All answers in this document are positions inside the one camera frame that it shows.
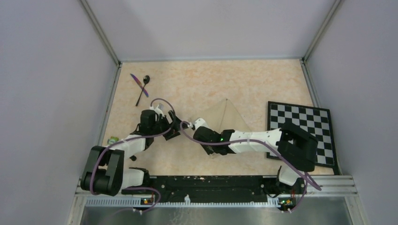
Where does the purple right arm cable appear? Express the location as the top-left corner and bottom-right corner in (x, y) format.
(179, 121), (322, 214)

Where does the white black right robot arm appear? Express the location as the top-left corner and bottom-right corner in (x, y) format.
(191, 122), (321, 193)

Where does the aluminium front rail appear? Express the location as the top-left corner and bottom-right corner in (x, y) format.
(76, 175), (357, 208)

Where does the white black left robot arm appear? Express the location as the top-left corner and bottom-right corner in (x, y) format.
(80, 108), (181, 196)

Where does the iridescent purple knife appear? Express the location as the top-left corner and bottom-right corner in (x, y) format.
(130, 74), (149, 98)

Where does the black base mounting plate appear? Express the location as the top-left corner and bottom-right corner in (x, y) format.
(121, 174), (307, 204)

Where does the black white checkerboard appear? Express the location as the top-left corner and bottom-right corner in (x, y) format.
(266, 101), (341, 175)

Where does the cream cloth napkin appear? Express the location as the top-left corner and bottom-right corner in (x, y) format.
(190, 98), (252, 160)

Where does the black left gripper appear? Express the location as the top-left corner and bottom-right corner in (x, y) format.
(151, 110), (190, 140)

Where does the green white small package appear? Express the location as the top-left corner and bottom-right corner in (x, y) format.
(107, 136), (120, 145)

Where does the black spoon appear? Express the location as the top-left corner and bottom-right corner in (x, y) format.
(136, 75), (150, 106)

